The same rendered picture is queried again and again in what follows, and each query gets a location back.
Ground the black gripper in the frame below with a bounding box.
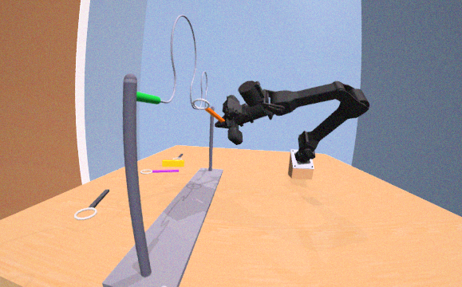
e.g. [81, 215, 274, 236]
[215, 95, 255, 145]

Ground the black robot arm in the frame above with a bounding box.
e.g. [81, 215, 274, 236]
[222, 81, 369, 165]

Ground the orange handle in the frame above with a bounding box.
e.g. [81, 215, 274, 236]
[192, 99, 225, 122]

